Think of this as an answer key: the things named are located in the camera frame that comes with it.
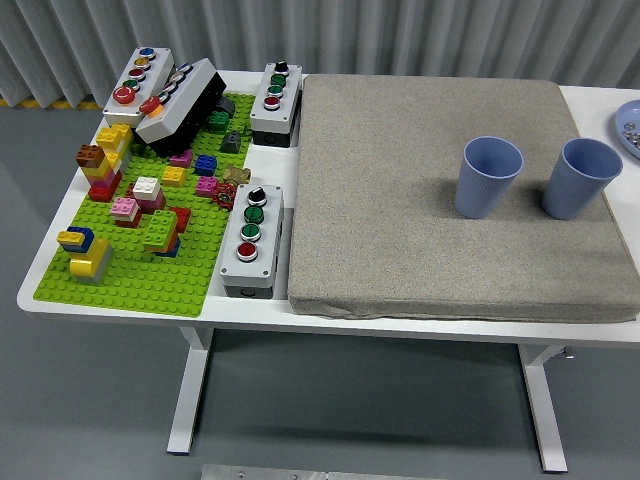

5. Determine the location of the white table leg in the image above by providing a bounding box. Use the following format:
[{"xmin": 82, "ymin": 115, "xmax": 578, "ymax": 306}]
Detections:
[
  {"xmin": 517, "ymin": 343, "xmax": 569, "ymax": 474},
  {"xmin": 166, "ymin": 327, "xmax": 216, "ymax": 456}
]

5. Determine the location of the red toy brick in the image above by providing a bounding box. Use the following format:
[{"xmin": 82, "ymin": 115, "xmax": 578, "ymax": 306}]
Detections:
[{"xmin": 169, "ymin": 206, "xmax": 193, "ymax": 234}]

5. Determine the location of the green brick stack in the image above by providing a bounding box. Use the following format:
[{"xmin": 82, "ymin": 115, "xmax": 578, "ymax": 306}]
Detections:
[{"xmin": 142, "ymin": 208, "xmax": 182, "ymax": 259}]

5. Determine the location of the blue ribbed plastic cup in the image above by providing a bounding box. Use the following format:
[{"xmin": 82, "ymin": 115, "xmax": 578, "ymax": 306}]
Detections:
[
  {"xmin": 541, "ymin": 138, "xmax": 624, "ymax": 221},
  {"xmin": 453, "ymin": 135, "xmax": 525, "ymax": 220}
]

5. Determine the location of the blue yellow brick stack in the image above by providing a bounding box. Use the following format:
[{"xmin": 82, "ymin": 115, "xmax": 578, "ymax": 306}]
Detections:
[{"xmin": 55, "ymin": 226, "xmax": 96, "ymax": 256}]

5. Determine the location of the yellow white brick stack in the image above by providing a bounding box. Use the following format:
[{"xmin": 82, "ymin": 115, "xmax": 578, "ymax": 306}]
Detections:
[{"xmin": 96, "ymin": 123, "xmax": 135, "ymax": 169}]

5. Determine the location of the grey-brown cushion mat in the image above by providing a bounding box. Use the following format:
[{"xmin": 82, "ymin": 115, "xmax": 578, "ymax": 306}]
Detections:
[{"xmin": 287, "ymin": 73, "xmax": 640, "ymax": 324}]

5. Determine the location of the brown yellow red brick tower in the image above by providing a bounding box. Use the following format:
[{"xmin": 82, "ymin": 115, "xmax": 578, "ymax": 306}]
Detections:
[{"xmin": 74, "ymin": 143, "xmax": 124, "ymax": 203}]

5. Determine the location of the five-button box with black base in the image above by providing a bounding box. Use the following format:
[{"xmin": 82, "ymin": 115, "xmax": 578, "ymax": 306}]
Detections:
[{"xmin": 134, "ymin": 57, "xmax": 227, "ymax": 159}]

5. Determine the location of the five-button grey control box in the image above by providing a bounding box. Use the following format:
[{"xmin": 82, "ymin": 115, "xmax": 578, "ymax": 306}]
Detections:
[{"xmin": 102, "ymin": 47, "xmax": 175, "ymax": 129}]

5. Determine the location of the pink white red brick stack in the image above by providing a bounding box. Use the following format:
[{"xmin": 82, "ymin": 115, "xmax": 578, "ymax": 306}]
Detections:
[{"xmin": 109, "ymin": 196, "xmax": 144, "ymax": 230}]

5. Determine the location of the blue plate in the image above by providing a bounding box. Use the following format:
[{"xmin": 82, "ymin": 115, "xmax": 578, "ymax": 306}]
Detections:
[{"xmin": 613, "ymin": 99, "xmax": 640, "ymax": 160}]

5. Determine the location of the green studded baseplate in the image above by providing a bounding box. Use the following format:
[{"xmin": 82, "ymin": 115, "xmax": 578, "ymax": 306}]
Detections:
[{"xmin": 32, "ymin": 92, "xmax": 257, "ymax": 319}]

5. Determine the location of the yellow black floor tape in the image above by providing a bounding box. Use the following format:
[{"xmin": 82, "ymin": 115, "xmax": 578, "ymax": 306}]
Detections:
[{"xmin": 0, "ymin": 97, "xmax": 109, "ymax": 111}]

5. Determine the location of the grey pleated curtain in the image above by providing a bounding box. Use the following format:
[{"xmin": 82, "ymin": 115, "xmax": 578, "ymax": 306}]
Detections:
[{"xmin": 0, "ymin": 0, "xmax": 640, "ymax": 109}]

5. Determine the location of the four-button grey control box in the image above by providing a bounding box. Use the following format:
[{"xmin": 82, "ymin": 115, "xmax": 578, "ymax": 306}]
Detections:
[
  {"xmin": 248, "ymin": 61, "xmax": 304, "ymax": 150},
  {"xmin": 219, "ymin": 183, "xmax": 285, "ymax": 300}
]

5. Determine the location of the brass valve with red wheel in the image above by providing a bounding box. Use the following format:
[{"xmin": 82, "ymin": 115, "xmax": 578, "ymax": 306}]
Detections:
[{"xmin": 212, "ymin": 165, "xmax": 253, "ymax": 212}]

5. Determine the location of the yellow grey brick stack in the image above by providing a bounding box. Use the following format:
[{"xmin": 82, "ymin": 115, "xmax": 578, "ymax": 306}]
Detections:
[{"xmin": 68, "ymin": 237, "xmax": 114, "ymax": 286}]

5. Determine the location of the yellow toy brick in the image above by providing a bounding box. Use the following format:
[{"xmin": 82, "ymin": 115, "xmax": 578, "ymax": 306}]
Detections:
[{"xmin": 161, "ymin": 165, "xmax": 188, "ymax": 188}]

